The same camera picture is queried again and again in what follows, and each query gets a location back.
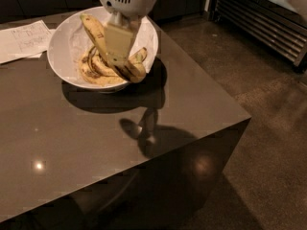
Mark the yellow banana bottom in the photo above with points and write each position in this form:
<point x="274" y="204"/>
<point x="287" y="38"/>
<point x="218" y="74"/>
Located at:
<point x="94" y="77"/>

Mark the dark base cabinets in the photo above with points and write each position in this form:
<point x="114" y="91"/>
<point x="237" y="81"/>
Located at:
<point x="11" y="10"/>

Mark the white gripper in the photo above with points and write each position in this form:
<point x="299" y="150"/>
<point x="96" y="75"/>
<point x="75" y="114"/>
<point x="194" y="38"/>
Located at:
<point x="129" y="0"/>

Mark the white paper bowl liner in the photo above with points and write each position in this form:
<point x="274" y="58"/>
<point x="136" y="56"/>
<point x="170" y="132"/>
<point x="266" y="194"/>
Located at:
<point x="107" y="54"/>

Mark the yellow banana middle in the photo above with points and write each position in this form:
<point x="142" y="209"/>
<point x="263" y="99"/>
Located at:
<point x="97" y="64"/>

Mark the large yellow banana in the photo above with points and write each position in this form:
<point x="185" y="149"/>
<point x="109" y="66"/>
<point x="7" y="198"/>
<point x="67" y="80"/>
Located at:
<point x="132" y="71"/>

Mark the white ceramic bowl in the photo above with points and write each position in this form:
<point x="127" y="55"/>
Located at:
<point x="70" y="41"/>

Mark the white printed paper sheet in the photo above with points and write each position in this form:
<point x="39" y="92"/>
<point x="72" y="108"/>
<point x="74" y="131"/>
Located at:
<point x="24" y="41"/>

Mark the spotted banana right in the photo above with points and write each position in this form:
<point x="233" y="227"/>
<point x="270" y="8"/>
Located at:
<point x="139" y="56"/>

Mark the dark slatted appliance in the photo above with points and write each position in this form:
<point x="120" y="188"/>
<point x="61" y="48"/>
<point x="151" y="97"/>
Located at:
<point x="284" y="14"/>

